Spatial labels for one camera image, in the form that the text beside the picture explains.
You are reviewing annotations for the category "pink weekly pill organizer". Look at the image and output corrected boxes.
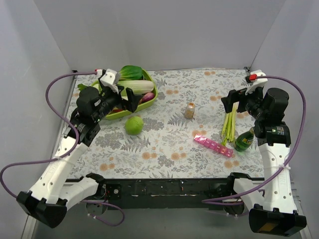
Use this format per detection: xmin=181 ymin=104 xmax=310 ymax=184
xmin=193 ymin=134 xmax=233 ymax=158

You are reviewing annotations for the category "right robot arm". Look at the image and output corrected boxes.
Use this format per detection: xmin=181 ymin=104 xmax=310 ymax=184
xmin=221 ymin=87 xmax=307 ymax=237

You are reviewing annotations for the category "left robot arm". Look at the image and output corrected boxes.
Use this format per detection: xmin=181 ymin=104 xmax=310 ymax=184
xmin=16 ymin=86 xmax=142 ymax=228

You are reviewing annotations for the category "napa cabbage toy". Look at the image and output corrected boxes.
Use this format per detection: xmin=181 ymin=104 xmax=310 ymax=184
xmin=117 ymin=80 xmax=154 ymax=96

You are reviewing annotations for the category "purple onion toy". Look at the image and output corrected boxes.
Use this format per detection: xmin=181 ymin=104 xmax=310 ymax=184
xmin=141 ymin=92 xmax=155 ymax=104

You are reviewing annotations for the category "bok choy toy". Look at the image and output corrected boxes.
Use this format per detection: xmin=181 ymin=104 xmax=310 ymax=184
xmin=119 ymin=65 xmax=143 ymax=81

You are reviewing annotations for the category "green plastic basket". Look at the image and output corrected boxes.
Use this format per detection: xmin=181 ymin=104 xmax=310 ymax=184
xmin=105 ymin=69 xmax=158 ymax=120

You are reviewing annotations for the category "white radish with leaves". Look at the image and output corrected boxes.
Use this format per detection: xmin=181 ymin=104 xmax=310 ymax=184
xmin=77 ymin=84 xmax=88 ymax=91

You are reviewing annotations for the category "green round cabbage toy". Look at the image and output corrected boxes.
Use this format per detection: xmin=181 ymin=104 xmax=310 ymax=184
xmin=125 ymin=116 xmax=144 ymax=135

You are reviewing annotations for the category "celery stalk toy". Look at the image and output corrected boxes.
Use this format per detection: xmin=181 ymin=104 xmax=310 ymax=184
xmin=221 ymin=103 xmax=238 ymax=146

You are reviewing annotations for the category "green glass bottle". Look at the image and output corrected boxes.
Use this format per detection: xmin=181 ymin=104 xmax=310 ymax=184
xmin=234 ymin=127 xmax=255 ymax=152

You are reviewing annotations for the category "clear pill jar gold lid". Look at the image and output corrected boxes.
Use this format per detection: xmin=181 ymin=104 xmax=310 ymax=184
xmin=184 ymin=103 xmax=195 ymax=119

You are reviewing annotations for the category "floral table mat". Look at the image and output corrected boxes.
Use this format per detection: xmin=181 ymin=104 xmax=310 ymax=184
xmin=68 ymin=69 xmax=264 ymax=179

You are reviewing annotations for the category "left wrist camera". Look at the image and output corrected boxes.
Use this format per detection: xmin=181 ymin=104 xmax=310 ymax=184
xmin=96 ymin=69 xmax=120 ymax=94

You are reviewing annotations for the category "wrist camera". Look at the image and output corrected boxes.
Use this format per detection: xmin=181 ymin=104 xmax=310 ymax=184
xmin=96 ymin=69 xmax=120 ymax=94
xmin=245 ymin=70 xmax=268 ymax=95

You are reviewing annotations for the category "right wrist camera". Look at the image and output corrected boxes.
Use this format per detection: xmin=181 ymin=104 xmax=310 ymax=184
xmin=245 ymin=70 xmax=268 ymax=95

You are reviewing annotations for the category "black base frame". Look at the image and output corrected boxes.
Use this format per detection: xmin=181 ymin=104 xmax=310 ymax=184
xmin=63 ymin=178 xmax=265 ymax=215

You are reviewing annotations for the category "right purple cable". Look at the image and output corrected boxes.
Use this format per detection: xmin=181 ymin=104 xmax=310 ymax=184
xmin=201 ymin=76 xmax=307 ymax=206

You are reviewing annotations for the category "purple cable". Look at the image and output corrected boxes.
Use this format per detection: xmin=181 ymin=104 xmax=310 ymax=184
xmin=0 ymin=71 xmax=125 ymax=227
xmin=201 ymin=76 xmax=307 ymax=206

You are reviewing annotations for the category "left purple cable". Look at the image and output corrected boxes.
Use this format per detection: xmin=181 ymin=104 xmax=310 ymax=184
xmin=0 ymin=71 xmax=125 ymax=227

